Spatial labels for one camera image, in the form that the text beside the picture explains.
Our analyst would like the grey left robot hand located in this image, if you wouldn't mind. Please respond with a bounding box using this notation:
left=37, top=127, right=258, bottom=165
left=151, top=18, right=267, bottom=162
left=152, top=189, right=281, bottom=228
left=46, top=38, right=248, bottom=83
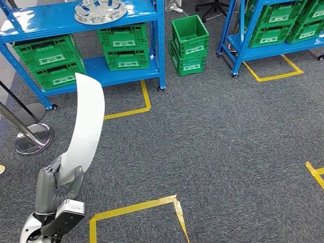
left=35, top=154, right=85, bottom=215

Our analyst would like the white curved car panel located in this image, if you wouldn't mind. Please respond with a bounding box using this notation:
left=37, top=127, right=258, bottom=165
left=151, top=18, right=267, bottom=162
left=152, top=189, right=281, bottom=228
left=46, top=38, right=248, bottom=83
left=57, top=72, right=106, bottom=186

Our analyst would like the blue metal shelf rack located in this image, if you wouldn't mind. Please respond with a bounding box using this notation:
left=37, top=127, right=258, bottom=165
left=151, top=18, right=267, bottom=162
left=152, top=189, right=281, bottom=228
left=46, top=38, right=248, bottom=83
left=0, top=0, right=166, bottom=111
left=216, top=0, right=324, bottom=78

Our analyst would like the black stanchion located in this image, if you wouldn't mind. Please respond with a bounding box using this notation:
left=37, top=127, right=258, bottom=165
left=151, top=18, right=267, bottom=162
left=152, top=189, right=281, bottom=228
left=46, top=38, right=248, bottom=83
left=0, top=80, right=48, bottom=127

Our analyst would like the grey wheel hubcap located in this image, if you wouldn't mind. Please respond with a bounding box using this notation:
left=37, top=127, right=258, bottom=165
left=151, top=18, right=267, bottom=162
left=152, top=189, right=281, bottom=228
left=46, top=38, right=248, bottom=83
left=74, top=0, right=128, bottom=25

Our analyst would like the white power strip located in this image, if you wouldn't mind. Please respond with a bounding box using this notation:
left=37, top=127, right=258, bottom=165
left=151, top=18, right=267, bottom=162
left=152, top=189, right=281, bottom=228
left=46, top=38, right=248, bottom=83
left=165, top=2, right=184, bottom=14

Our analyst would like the black office chair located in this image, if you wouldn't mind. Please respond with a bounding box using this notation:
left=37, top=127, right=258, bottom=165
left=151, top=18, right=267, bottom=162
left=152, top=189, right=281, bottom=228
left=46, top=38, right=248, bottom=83
left=196, top=0, right=237, bottom=23

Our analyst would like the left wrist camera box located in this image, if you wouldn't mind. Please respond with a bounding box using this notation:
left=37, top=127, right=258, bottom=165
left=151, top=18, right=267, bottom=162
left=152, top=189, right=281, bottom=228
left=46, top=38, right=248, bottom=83
left=40, top=199, right=85, bottom=239

